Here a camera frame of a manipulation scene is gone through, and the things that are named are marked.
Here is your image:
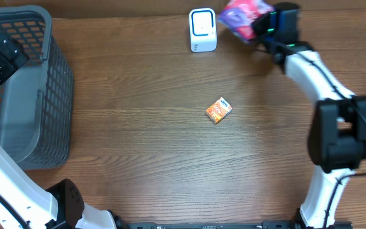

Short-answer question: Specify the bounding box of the red purple Carefree pack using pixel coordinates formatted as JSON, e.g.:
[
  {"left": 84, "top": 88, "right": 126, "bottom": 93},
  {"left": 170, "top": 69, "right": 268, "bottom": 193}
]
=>
[{"left": 218, "top": 0, "right": 273, "bottom": 43}]

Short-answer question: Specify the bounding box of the small orange box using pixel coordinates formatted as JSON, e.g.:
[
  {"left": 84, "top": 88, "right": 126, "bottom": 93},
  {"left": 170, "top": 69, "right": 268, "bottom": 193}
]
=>
[{"left": 205, "top": 97, "right": 233, "bottom": 124}]

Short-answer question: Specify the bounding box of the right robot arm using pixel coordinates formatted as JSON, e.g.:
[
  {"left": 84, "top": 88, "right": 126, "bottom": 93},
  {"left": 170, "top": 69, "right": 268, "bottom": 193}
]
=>
[{"left": 252, "top": 2, "right": 366, "bottom": 228}]

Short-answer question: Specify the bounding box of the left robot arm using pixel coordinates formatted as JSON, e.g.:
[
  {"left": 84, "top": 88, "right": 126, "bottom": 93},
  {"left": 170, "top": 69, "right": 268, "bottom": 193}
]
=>
[{"left": 0, "top": 31, "right": 128, "bottom": 229}]

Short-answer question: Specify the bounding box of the white barcode scanner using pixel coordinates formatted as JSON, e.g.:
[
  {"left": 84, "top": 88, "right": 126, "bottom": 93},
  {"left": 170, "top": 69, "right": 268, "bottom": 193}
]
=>
[{"left": 189, "top": 8, "right": 217, "bottom": 53}]

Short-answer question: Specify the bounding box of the grey plastic shopping basket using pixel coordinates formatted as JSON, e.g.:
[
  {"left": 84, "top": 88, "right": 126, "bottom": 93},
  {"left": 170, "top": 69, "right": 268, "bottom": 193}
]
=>
[{"left": 0, "top": 5, "right": 74, "bottom": 170}]

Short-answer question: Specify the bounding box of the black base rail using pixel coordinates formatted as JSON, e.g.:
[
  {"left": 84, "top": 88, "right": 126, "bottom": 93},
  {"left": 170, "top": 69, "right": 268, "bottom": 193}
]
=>
[{"left": 119, "top": 221, "right": 354, "bottom": 229}]

